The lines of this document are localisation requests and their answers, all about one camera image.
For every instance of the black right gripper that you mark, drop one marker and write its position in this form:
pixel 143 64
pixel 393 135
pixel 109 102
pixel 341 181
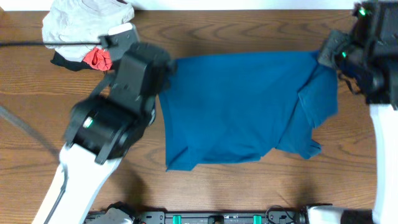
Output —
pixel 327 56

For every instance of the teal blue t-shirt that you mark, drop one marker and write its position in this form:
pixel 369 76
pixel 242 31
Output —
pixel 234 108

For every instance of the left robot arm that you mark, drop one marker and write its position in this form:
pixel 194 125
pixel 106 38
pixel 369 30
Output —
pixel 103 127

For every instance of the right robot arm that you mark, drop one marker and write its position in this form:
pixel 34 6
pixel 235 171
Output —
pixel 368 55

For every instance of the red-orange garment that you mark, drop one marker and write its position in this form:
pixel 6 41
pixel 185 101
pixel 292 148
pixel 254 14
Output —
pixel 98 59

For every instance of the beige crumpled garment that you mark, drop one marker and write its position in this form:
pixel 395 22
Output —
pixel 82 21

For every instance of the black garment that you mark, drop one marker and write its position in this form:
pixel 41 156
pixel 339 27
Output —
pixel 60 61

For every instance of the black mounting rail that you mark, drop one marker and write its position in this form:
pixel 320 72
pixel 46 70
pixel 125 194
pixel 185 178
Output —
pixel 277 216

